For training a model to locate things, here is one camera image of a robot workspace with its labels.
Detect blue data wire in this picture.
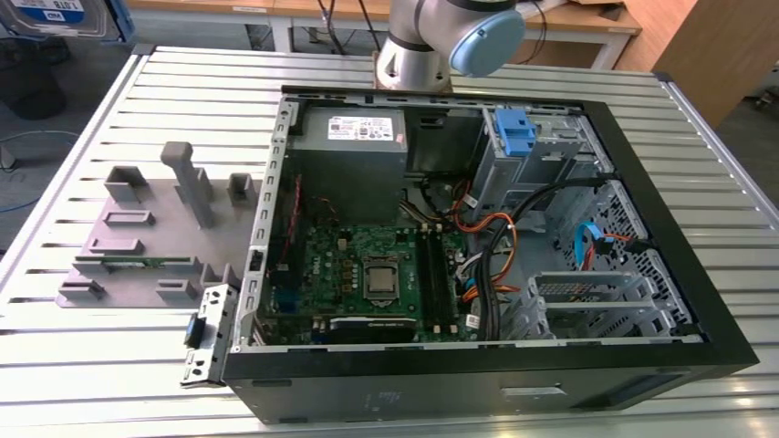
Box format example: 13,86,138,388
571,221,605,276

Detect disk power wire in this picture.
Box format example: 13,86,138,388
593,234,653,265

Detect hard disk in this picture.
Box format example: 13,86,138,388
0,0,133,46

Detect silver disk bay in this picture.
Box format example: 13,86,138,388
523,271,695,341

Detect silver power supply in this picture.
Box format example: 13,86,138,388
284,107,411,225

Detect green motherboard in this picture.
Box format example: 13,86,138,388
257,222,485,347

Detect silver CPU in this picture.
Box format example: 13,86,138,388
364,266,397,293

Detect black RAM slot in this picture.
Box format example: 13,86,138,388
416,226,444,337

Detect CPU socket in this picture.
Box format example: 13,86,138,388
357,255,404,310

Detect black graphics card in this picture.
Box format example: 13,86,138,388
327,316,420,344

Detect silver drive cage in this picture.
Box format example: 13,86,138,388
472,107,613,215

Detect blue drive cage latch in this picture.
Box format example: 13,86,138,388
493,108,537,157

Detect grey parts rack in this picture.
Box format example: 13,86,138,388
53,141,269,311

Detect black PC case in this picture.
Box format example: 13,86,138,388
219,84,761,423

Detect green RAM stick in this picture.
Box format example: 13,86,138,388
100,256,196,270

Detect brown wooden cabinet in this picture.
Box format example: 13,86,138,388
648,0,779,130

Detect black chair base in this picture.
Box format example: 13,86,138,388
752,84,779,111

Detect red and black twisted wire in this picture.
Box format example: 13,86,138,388
276,176,304,271

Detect orange and red power wires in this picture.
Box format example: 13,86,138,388
452,180,521,305

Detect black cable bundle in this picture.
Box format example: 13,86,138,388
473,177,613,342

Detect silver hinged case bracket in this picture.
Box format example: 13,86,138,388
177,282,240,389

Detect blue bracket latch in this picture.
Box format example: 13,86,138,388
184,312,207,349

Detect blue floor cable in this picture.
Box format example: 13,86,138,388
0,129,78,216

